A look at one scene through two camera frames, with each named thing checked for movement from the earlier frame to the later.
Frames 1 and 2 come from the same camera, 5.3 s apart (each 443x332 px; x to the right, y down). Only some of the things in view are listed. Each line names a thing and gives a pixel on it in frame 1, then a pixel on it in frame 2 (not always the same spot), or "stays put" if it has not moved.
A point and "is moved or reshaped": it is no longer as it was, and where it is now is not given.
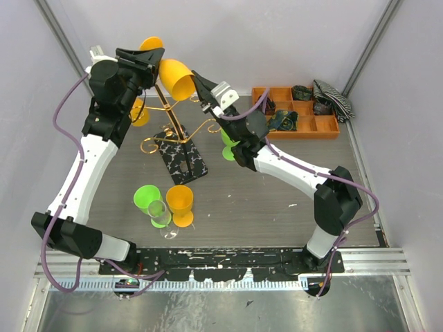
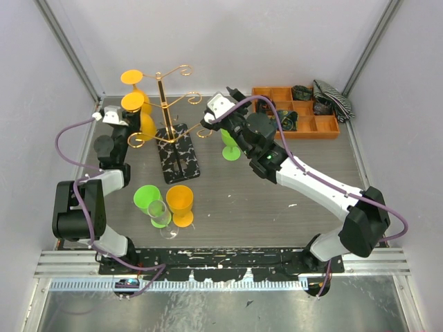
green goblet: [149, 200] stays put
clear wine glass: [159, 213] stays put
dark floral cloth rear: [301, 93] stays put
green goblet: [227, 152] stays put
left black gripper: [147, 62] -> [133, 120]
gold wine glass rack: [180, 151] is moved or reshaped
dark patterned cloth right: [325, 108] stays put
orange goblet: [178, 79] -> [135, 102]
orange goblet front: [180, 200] stays put
